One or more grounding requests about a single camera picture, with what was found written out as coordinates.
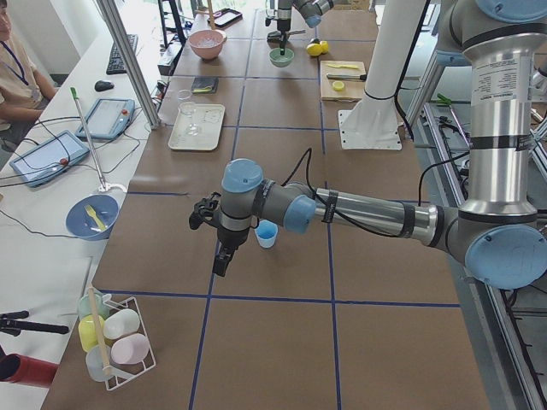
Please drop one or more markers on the yellow plastic knife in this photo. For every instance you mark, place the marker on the yellow plastic knife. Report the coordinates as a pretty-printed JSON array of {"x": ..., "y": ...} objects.
[{"x": 345, "y": 66}]

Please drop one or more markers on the light blue plastic cup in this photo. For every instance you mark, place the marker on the light blue plastic cup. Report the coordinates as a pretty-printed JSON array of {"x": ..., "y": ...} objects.
[{"x": 266, "y": 233}]

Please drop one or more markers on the wooden cutting board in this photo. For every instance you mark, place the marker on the wooden cutting board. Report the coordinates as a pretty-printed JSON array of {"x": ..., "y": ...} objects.
[{"x": 353, "y": 89}]

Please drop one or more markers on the lemon half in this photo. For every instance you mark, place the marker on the lemon half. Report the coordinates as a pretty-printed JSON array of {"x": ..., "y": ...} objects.
[{"x": 338, "y": 85}]

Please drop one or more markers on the black tripod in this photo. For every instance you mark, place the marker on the black tripod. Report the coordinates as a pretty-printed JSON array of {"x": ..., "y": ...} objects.
[{"x": 14, "y": 323}]

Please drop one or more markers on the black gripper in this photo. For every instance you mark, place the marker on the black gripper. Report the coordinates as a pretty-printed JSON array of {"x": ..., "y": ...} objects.
[
  {"x": 230, "y": 237},
  {"x": 283, "y": 23}
]

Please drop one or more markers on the yellow lemon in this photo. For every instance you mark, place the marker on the yellow lemon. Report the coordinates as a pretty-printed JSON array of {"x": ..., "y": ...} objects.
[
  {"x": 312, "y": 50},
  {"x": 323, "y": 47}
]

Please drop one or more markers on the white cup in rack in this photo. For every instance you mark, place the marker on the white cup in rack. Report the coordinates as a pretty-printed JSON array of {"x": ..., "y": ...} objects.
[{"x": 120, "y": 324}]

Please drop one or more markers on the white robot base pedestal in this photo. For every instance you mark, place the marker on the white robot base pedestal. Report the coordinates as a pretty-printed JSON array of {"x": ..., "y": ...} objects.
[{"x": 372, "y": 123}]

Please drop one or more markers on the pink cup in rack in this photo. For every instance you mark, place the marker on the pink cup in rack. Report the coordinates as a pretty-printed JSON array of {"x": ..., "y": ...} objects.
[{"x": 130, "y": 349}]

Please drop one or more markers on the grey folded cloth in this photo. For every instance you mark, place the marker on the grey folded cloth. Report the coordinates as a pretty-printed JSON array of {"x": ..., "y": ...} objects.
[{"x": 204, "y": 85}]

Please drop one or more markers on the red cylinder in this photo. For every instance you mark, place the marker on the red cylinder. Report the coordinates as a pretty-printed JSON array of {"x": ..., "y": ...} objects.
[{"x": 21, "y": 369}]

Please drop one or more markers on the metal knife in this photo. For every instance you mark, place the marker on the metal knife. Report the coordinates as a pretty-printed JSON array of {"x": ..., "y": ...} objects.
[{"x": 347, "y": 77}]

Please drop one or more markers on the yellow cup in rack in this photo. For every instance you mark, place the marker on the yellow cup in rack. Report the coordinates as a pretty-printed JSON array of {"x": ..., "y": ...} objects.
[{"x": 87, "y": 333}]

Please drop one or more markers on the white wire cup rack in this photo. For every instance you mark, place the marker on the white wire cup rack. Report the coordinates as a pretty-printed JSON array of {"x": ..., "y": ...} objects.
[{"x": 98, "y": 361}]

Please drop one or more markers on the ice cubes in pink bowl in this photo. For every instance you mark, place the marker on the ice cubes in pink bowl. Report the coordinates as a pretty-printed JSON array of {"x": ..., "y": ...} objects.
[{"x": 207, "y": 42}]

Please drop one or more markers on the blue bowl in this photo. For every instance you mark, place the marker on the blue bowl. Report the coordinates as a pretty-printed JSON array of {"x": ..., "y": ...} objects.
[{"x": 82, "y": 226}]

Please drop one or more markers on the blue teach pendant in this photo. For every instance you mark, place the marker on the blue teach pendant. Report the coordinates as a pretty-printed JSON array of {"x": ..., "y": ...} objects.
[
  {"x": 49, "y": 159},
  {"x": 109, "y": 117}
]

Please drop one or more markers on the aluminium frame post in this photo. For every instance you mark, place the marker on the aluminium frame post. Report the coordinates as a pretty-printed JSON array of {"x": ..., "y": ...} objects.
[{"x": 113, "y": 21}]

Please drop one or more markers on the green ceramic bowl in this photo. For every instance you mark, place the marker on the green ceramic bowl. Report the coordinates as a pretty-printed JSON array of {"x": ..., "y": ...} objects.
[{"x": 281, "y": 57}]

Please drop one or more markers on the clear wine glass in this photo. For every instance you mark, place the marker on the clear wine glass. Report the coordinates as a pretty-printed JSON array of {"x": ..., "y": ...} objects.
[{"x": 187, "y": 108}]

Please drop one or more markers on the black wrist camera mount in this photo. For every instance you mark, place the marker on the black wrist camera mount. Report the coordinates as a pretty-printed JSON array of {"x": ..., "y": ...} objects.
[{"x": 270, "y": 16}]

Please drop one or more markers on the cream bear tray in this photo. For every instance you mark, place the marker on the cream bear tray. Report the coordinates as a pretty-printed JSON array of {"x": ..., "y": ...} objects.
[{"x": 210, "y": 118}]

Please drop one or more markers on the black computer mouse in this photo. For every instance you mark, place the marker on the black computer mouse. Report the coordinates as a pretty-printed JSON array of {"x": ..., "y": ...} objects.
[{"x": 103, "y": 85}]

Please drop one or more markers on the pink bowl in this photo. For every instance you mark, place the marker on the pink bowl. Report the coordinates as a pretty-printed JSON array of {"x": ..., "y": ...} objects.
[{"x": 207, "y": 53}]

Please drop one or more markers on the person in beige shirt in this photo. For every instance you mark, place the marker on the person in beige shirt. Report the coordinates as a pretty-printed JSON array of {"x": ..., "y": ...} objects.
[{"x": 25, "y": 92}]

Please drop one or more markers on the yellow plastic fork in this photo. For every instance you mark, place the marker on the yellow plastic fork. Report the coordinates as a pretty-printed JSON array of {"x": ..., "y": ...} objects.
[{"x": 92, "y": 213}]

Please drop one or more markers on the grabber stick green tip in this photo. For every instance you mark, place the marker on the grabber stick green tip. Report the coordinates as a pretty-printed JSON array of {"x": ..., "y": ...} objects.
[{"x": 104, "y": 185}]

